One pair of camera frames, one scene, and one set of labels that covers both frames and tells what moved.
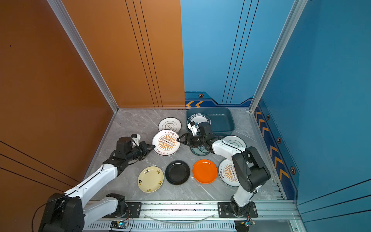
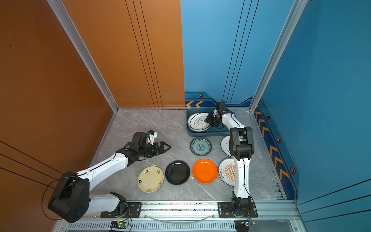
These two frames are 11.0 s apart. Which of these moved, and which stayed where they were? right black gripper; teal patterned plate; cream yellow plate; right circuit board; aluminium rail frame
Moved: right black gripper
Stayed: cream yellow plate; aluminium rail frame; teal patterned plate; right circuit board
